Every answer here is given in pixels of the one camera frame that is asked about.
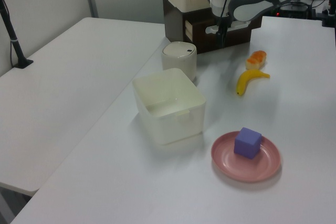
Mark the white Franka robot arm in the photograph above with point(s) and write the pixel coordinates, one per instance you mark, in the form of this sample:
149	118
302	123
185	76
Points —
246	11

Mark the white open plastic bin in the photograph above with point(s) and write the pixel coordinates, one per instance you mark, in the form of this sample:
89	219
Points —
170	129

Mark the small cream lidded trash can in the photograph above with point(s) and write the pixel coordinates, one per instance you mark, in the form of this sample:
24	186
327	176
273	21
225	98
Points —
178	62

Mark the yellow toy banana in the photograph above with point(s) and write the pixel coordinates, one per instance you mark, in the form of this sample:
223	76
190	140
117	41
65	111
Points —
245	81

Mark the black electronics box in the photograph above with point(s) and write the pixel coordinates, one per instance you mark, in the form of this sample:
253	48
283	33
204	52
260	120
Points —
294	10

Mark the dark wooden drawer cabinet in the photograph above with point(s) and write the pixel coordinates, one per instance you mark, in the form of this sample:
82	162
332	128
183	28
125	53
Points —
172	22

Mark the pink plate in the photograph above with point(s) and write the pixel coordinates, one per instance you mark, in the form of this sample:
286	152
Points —
223	161

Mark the purple cube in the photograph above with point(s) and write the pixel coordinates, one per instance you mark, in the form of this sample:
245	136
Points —
246	144

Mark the black clamp mount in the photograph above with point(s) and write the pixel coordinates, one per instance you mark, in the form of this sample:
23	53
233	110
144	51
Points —
329	16

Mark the orange glazed toy bread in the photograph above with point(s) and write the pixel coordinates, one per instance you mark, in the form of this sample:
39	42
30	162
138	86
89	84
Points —
256	60

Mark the black camera stand pole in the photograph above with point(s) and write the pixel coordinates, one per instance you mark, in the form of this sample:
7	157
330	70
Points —
8	24

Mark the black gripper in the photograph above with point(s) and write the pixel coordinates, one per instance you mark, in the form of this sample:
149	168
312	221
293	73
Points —
220	20

